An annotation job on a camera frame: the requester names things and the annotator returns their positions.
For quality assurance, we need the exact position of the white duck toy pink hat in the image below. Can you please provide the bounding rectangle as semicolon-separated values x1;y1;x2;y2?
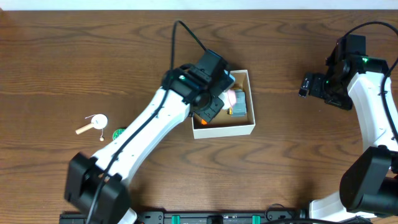
200;88;239;126

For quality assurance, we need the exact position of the grey yellow toy truck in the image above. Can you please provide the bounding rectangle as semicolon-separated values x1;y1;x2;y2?
228;89;247;117

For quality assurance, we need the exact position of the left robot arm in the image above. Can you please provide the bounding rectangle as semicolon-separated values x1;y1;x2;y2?
65;50;235;224

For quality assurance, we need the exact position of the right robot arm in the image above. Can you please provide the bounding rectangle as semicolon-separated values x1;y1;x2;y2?
299;34;397;222

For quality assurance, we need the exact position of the white cardboard box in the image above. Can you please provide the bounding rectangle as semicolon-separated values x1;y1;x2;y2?
192;70;256;139

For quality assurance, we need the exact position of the green round spinning top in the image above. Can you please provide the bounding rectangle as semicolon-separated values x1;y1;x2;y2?
112;128;126;140

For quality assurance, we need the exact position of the white wooden pellet drum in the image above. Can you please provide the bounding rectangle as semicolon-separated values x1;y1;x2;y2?
75;114;108;141

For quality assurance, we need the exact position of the left black cable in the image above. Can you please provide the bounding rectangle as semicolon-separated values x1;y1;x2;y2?
85;20;208;224

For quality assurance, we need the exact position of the black cable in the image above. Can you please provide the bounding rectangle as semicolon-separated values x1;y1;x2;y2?
341;21;398;144
85;20;208;224

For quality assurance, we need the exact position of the right black cable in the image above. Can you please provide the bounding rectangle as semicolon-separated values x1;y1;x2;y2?
341;21;398;144

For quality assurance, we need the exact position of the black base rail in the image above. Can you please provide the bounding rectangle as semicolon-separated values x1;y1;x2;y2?
58;210;371;224

